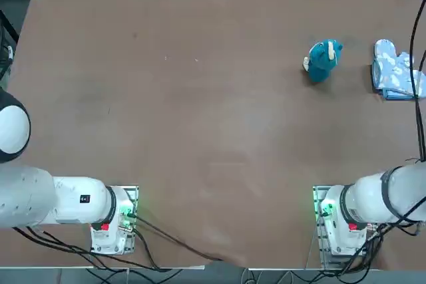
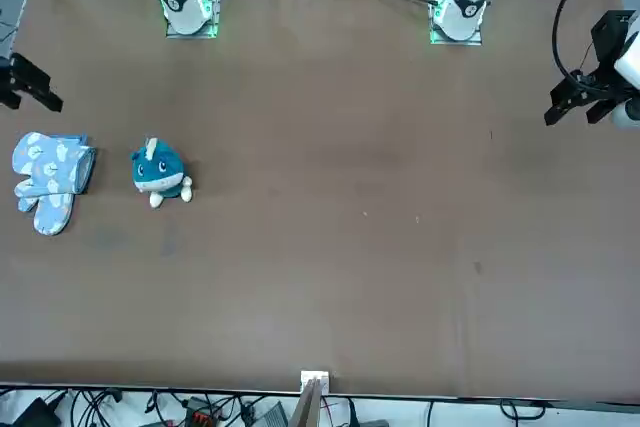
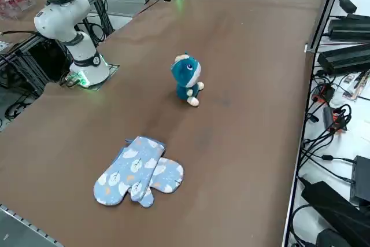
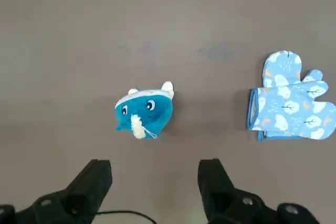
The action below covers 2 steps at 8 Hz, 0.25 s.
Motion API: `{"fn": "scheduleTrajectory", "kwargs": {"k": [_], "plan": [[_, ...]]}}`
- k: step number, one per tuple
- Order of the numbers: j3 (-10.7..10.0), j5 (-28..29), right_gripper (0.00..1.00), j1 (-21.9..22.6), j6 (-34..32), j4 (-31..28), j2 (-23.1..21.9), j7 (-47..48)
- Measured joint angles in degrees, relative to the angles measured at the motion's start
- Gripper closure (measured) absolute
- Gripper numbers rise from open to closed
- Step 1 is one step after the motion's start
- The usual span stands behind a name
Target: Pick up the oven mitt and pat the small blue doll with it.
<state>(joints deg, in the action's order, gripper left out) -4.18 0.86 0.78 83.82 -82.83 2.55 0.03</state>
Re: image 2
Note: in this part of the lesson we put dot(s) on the small blue plush doll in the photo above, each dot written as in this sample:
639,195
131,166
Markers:
155,172

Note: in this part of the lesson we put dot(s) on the red black electronic device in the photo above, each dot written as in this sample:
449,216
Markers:
202,417

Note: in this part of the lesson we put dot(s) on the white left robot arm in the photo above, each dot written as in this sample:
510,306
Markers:
465,7

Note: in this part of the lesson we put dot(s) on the blue cloud print oven mitt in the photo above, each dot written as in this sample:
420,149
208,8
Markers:
52,217
50,157

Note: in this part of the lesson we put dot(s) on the black power adapter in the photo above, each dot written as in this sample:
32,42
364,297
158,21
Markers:
37,414

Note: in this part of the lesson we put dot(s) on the aluminium frame post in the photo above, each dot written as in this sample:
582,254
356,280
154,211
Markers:
312,397

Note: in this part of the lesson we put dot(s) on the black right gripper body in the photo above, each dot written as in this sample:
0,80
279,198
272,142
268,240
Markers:
7,74

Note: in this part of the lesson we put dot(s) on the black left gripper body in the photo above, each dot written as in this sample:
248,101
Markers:
610,37

